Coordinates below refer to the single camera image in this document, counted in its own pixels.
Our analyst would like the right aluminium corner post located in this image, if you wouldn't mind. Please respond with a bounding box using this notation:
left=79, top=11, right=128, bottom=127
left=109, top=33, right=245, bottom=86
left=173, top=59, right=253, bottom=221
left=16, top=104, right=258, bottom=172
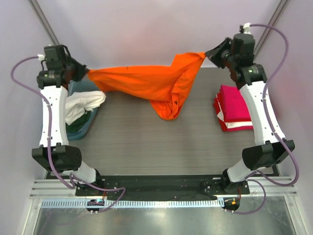
left=253, top=0, right=291, bottom=56

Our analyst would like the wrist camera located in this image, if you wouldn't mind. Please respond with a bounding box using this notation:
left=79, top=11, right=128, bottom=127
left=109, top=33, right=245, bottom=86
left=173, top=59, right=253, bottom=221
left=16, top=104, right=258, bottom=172
left=44, top=45, right=68, bottom=62
left=239, top=23, right=252, bottom=35

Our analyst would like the white slotted cable duct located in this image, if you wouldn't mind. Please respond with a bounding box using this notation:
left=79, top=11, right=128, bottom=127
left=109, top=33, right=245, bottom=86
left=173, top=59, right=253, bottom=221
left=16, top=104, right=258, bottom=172
left=41, top=198, right=224, bottom=209

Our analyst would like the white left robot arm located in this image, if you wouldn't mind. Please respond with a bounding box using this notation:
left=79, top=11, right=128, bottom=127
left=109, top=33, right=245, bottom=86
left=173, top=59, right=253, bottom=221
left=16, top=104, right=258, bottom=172
left=32, top=59, right=104, bottom=196

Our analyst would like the orange shirt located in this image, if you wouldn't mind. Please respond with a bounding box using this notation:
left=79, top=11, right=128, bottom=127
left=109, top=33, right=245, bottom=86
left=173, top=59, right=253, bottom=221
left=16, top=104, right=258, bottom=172
left=88, top=52, right=206, bottom=120

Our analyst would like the teal plastic basket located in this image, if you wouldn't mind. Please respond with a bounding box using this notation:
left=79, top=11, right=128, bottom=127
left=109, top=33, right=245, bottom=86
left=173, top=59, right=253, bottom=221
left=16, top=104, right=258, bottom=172
left=66, top=80, right=106, bottom=141

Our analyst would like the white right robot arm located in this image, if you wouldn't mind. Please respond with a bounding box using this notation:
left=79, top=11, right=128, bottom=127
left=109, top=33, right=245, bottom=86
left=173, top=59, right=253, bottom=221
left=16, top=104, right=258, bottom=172
left=205, top=33, right=295, bottom=194

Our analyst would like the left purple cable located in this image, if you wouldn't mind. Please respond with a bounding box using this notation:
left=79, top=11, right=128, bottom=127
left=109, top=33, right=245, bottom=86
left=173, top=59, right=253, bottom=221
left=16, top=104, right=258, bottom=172
left=11, top=55, right=127, bottom=213

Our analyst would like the dark green t shirt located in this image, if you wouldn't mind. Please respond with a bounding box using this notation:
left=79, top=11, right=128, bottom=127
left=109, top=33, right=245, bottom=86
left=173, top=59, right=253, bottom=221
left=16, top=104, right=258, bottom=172
left=66, top=111, right=91, bottom=133

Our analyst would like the folded magenta t shirt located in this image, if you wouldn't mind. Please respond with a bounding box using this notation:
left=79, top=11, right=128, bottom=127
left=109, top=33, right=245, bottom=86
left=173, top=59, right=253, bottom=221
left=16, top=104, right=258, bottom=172
left=218, top=85, right=251, bottom=122

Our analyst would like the aluminium frame rail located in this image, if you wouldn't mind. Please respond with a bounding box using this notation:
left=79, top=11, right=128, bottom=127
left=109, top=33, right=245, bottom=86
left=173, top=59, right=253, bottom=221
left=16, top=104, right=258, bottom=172
left=29, top=175, right=297, bottom=199

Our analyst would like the left aluminium corner post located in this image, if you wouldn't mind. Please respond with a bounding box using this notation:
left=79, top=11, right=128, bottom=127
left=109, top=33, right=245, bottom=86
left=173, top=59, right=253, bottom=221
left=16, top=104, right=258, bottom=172
left=28, top=0, right=60, bottom=45

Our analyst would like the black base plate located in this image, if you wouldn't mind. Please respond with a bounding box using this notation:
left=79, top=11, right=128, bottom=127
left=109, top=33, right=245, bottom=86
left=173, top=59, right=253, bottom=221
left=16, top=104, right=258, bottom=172
left=74, top=174, right=250, bottom=202

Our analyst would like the aluminium corner post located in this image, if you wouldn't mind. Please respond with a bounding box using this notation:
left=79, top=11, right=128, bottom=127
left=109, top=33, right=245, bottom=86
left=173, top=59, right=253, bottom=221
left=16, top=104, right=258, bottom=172
left=253, top=0, right=291, bottom=56
left=28, top=0, right=60, bottom=45

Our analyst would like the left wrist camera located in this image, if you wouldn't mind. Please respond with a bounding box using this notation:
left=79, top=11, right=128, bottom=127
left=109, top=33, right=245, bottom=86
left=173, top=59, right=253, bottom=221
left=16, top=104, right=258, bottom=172
left=44, top=45, right=68, bottom=62

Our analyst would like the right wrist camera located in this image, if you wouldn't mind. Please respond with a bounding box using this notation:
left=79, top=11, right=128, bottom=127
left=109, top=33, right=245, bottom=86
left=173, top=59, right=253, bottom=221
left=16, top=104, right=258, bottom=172
left=239, top=23, right=252, bottom=35

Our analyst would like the white t shirt in basket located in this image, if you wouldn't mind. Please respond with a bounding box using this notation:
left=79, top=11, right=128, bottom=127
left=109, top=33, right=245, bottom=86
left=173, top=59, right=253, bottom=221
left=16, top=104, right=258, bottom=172
left=65, top=91, right=106, bottom=125

